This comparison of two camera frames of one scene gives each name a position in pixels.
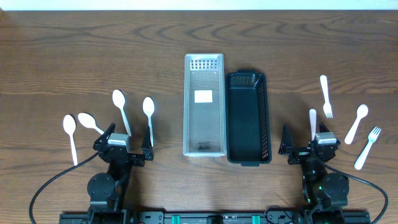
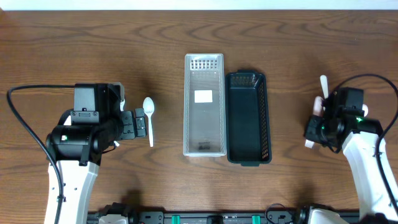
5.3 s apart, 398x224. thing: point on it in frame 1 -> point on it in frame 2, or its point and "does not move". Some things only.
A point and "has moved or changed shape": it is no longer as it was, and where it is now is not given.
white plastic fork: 327,107 does not move
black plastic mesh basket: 249,139 does not move
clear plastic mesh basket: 204,130 does not move
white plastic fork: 313,119 has moved or changed shape
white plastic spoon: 148,107 does not move
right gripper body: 300,155 -> 318,130
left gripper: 147,153 -> 128,132
